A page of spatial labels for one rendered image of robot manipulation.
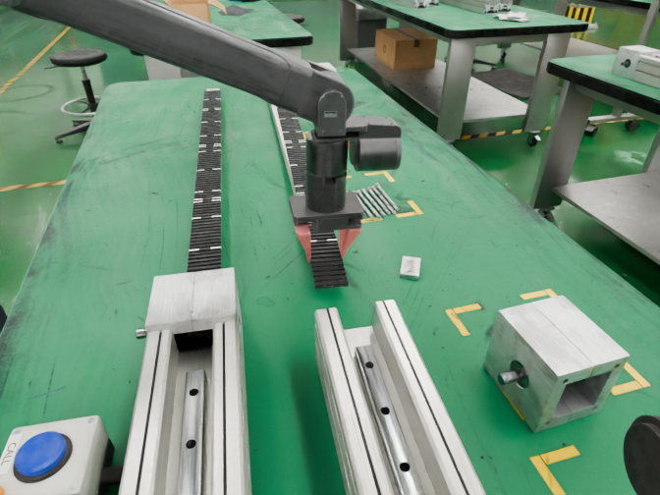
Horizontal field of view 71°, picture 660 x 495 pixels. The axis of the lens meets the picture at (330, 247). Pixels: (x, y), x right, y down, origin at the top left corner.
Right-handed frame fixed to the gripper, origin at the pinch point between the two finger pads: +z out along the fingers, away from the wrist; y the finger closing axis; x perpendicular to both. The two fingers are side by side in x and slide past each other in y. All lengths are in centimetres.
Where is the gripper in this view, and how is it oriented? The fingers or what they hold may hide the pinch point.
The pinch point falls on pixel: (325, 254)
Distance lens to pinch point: 72.6
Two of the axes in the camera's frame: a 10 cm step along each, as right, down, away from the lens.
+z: -0.2, 8.2, 5.7
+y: 9.8, -0.9, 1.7
